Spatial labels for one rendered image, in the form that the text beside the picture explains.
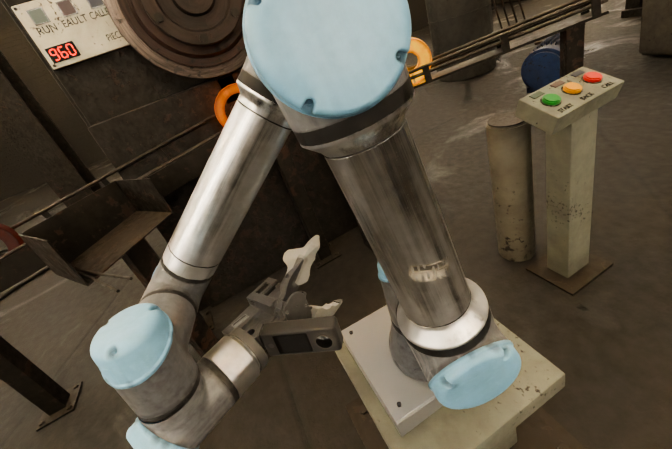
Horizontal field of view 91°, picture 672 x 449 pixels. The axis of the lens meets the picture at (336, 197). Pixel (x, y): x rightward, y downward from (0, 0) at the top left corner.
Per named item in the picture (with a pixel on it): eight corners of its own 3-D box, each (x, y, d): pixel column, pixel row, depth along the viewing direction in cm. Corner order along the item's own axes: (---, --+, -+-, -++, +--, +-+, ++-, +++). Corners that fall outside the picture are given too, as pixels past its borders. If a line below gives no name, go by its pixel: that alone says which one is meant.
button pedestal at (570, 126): (520, 273, 114) (508, 99, 86) (567, 239, 120) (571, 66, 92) (567, 300, 100) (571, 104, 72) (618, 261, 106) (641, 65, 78)
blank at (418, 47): (379, 48, 116) (379, 49, 113) (424, 28, 110) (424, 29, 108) (394, 90, 122) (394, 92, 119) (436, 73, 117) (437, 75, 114)
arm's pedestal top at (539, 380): (566, 386, 59) (566, 373, 57) (421, 507, 51) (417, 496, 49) (443, 286, 86) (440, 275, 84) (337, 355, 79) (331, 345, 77)
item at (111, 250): (172, 396, 115) (17, 234, 82) (224, 333, 133) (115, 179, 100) (208, 418, 104) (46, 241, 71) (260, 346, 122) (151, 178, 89)
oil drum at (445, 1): (425, 82, 369) (409, -8, 328) (466, 63, 384) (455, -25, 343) (465, 83, 319) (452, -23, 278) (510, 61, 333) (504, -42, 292)
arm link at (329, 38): (473, 313, 55) (334, -52, 32) (540, 395, 42) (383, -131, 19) (409, 346, 56) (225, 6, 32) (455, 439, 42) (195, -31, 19)
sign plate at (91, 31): (55, 69, 106) (12, 7, 97) (137, 42, 112) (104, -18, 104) (53, 69, 104) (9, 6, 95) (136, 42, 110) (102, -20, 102)
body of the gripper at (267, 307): (270, 273, 58) (214, 323, 50) (305, 283, 53) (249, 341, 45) (285, 305, 61) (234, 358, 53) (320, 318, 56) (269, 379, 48)
